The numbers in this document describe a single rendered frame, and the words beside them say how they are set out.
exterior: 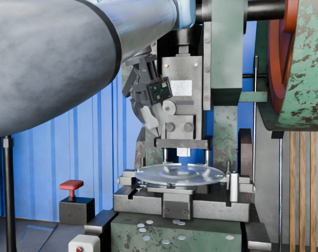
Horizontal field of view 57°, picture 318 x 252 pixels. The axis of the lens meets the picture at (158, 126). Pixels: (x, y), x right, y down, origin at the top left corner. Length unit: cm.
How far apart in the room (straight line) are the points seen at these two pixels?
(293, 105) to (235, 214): 38
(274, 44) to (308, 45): 66
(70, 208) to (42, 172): 175
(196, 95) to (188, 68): 10
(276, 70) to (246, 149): 36
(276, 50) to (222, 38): 46
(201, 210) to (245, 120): 131
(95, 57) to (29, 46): 6
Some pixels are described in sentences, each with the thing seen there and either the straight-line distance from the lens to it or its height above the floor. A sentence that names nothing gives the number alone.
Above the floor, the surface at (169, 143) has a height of 87.
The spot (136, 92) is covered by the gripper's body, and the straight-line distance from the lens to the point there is 74.
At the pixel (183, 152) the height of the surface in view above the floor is 84.
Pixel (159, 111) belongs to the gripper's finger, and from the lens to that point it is 77.
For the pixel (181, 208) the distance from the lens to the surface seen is 95.
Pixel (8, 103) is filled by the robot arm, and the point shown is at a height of 101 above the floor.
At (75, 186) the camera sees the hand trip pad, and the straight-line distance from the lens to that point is 96.
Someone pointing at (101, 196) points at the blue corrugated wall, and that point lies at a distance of 249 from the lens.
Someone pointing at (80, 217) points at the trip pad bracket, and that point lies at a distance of 97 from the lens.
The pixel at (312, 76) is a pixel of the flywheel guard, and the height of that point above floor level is 107.
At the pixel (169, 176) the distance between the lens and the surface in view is 92.
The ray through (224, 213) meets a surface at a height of 67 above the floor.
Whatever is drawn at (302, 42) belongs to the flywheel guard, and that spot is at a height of 114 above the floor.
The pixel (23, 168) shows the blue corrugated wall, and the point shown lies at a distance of 282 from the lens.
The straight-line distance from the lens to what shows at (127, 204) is 102.
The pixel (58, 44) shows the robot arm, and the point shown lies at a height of 105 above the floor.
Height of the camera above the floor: 100
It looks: 4 degrees down
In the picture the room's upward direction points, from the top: straight up
